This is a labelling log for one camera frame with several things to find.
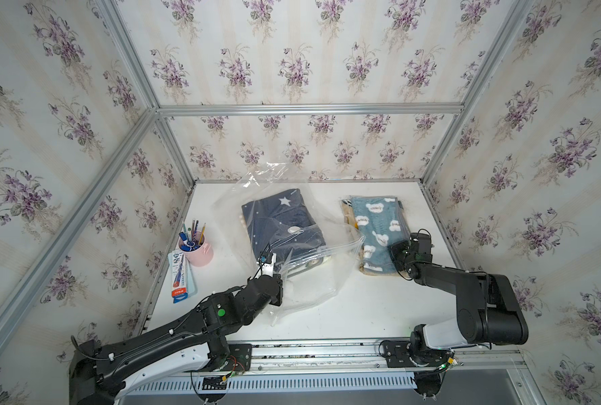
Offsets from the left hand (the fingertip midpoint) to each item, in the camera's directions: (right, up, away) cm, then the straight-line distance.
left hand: (284, 280), depth 75 cm
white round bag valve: (+3, +14, +17) cm, 22 cm away
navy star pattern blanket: (-1, +16, +22) cm, 28 cm away
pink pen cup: (-30, +7, +10) cm, 33 cm away
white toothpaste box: (-36, -2, +9) cm, 37 cm away
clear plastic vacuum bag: (+7, -7, +11) cm, 15 cm away
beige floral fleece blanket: (+25, +14, +25) cm, 38 cm away
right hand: (+40, +8, +19) cm, 45 cm away
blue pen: (-35, +9, +11) cm, 38 cm away
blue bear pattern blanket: (+37, +16, +23) cm, 46 cm away
